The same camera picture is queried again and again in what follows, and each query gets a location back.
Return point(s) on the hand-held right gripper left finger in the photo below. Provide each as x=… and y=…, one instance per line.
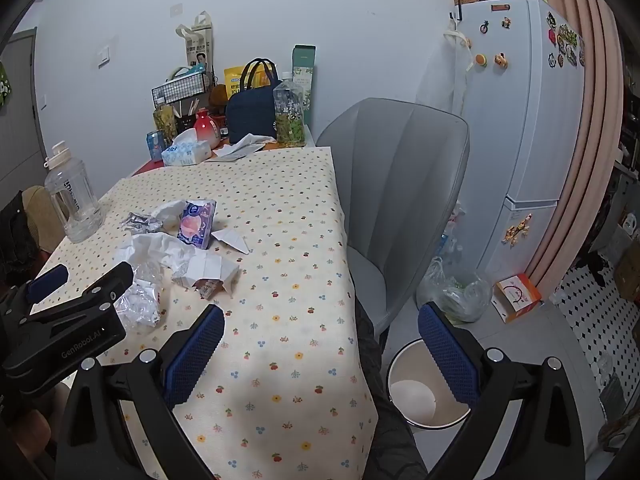
x=195, y=355

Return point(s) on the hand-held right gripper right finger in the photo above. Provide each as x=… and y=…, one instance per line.
x=447, y=355

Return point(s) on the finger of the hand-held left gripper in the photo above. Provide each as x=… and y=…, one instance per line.
x=107, y=290
x=47, y=281

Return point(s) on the clear plastic wrapper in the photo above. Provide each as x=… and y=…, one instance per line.
x=137, y=305

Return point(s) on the white waste bin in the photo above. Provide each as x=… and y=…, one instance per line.
x=410, y=375

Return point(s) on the brown snack wrapper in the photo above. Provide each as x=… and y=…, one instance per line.
x=209, y=288

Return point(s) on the dark cloth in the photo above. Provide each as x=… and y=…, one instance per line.
x=15, y=240

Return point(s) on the crumpled white paper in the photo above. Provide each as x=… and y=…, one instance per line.
x=150, y=250

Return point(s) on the tan cushion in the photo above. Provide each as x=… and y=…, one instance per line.
x=40, y=220

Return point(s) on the clear plastic bag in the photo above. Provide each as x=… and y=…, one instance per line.
x=465, y=295

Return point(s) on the silver foil wrapper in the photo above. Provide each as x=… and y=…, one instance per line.
x=135, y=221

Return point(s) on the clear plastic water jug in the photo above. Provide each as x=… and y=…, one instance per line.
x=72, y=200

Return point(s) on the flattened white carton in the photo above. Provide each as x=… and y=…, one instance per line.
x=205, y=267

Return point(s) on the orange and white box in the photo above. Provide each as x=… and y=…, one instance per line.
x=517, y=295

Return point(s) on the crumpled white tissue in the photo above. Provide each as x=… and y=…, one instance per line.
x=167, y=210

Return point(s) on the purple tissue packet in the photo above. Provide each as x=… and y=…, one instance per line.
x=197, y=225

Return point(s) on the bag of empty bottles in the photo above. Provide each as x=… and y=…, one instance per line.
x=451, y=240

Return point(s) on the folded white paper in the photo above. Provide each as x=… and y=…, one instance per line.
x=232, y=240

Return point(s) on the floral tablecloth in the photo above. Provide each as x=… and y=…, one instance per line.
x=280, y=260

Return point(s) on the yellow flower magnet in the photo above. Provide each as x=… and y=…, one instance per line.
x=519, y=231

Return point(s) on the blue soft tissue pack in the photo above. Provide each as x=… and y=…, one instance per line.
x=187, y=152

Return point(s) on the grey door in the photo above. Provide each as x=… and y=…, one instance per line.
x=17, y=120

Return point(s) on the glass jar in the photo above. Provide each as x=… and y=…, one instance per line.
x=165, y=122

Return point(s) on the red bottle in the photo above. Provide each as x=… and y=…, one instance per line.
x=206, y=130

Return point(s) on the loose white papers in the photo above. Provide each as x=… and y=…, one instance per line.
x=245, y=146

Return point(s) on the grey upholstered chair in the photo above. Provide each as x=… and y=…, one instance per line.
x=400, y=160

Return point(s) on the navy lunch bag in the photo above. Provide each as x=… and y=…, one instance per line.
x=250, y=110

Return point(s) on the dark storage shelf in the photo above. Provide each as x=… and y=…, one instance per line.
x=620, y=200

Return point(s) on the white fridge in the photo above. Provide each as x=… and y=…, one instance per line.
x=520, y=125

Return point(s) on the yellow packet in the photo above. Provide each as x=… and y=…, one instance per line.
x=232, y=80

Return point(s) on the green tea bottle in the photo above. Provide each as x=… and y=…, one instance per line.
x=290, y=115

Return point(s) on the white paper bag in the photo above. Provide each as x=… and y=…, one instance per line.
x=200, y=47

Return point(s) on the white tote bag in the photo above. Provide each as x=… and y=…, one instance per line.
x=457, y=85

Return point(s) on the pink curtain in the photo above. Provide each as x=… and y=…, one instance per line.
x=585, y=110

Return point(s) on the tall green box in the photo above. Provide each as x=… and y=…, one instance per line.
x=305, y=75

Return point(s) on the round orange magnet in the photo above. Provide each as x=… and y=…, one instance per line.
x=480, y=59

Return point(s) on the yellow bear magnet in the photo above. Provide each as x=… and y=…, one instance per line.
x=501, y=60

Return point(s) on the cluster of fridge magnets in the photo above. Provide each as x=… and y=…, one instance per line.
x=567, y=40

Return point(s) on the white wall switch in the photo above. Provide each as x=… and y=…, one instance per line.
x=103, y=57

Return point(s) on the white wall outlet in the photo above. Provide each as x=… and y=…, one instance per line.
x=176, y=10

